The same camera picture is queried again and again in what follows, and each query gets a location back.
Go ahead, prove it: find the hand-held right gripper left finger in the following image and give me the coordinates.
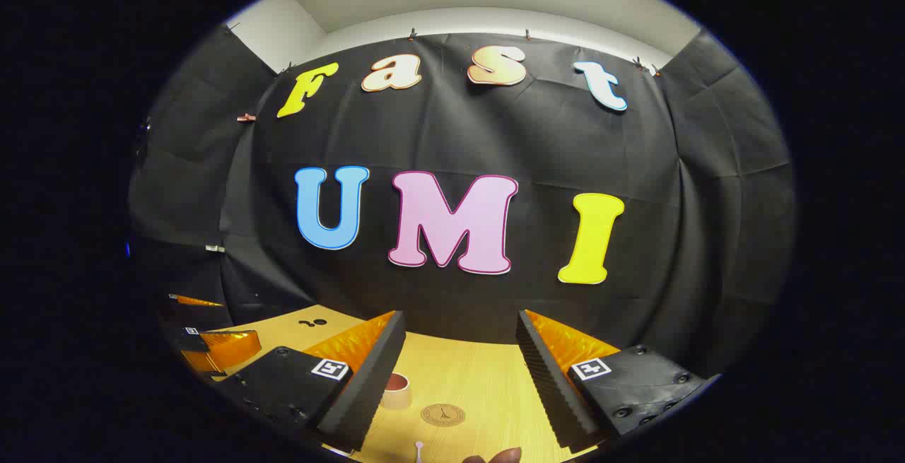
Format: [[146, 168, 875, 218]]
[[212, 310, 408, 453]]

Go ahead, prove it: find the beige cup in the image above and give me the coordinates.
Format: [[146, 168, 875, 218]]
[[380, 372, 413, 410]]

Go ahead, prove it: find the wooden desktop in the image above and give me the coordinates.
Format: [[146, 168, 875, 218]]
[[212, 305, 602, 463]]

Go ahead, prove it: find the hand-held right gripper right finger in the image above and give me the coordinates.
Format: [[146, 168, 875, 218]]
[[515, 309, 708, 450]]

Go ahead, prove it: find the round brown coaster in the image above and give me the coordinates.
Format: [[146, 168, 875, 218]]
[[421, 404, 467, 428]]

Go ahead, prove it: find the black backdrop cloth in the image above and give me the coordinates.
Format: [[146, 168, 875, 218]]
[[127, 21, 800, 379]]

